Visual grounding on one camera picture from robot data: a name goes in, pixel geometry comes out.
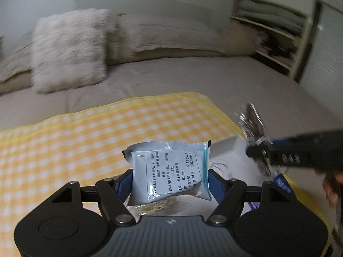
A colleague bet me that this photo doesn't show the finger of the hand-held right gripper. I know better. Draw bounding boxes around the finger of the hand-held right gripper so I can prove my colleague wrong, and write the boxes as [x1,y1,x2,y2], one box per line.
[246,143,343,170]
[268,130,343,146]

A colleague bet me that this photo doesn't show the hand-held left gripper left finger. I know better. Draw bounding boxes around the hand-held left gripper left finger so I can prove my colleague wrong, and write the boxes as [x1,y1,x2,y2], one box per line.
[51,169,134,227]

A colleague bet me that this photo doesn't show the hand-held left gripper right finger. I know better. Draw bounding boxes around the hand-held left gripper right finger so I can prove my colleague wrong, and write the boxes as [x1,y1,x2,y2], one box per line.
[208,170,291,224]

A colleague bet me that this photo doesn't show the white cardboard box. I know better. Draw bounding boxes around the white cardboard box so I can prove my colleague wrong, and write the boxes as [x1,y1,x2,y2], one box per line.
[209,135,278,220]

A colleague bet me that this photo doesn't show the clear bag with brown trinkets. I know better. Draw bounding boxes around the clear bag with brown trinkets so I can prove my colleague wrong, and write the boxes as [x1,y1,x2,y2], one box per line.
[234,101,280,178]

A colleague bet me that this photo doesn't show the floral fabric pouch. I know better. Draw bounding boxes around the floral fabric pouch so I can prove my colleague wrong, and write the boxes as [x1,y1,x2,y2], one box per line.
[126,195,215,218]

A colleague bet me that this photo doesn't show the printed foil sachet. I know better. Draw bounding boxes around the printed foil sachet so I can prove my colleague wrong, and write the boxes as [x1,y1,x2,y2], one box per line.
[122,139,213,207]

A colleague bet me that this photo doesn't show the person's right hand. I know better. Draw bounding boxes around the person's right hand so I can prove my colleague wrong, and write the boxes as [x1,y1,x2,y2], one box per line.
[315,167,343,207]

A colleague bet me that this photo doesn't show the yellow checked cloth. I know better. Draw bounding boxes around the yellow checked cloth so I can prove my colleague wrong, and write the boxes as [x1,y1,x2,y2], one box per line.
[0,92,338,257]

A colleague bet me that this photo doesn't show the white wardrobe door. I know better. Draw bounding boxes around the white wardrobe door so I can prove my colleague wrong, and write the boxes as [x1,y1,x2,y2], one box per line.
[297,0,343,114]

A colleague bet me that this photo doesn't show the white storage shelf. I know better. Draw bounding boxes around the white storage shelf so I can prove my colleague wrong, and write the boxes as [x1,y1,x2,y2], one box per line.
[229,0,323,82]

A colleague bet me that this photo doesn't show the folded linens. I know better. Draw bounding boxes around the folded linens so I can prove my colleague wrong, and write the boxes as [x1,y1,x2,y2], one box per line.
[234,0,308,36]

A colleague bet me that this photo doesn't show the fluffy square pillow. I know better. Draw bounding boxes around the fluffy square pillow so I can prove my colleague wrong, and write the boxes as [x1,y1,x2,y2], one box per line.
[30,8,119,95]

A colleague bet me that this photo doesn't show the long beige plush pillow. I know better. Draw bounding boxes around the long beige plush pillow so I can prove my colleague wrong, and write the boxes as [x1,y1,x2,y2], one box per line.
[106,12,264,66]

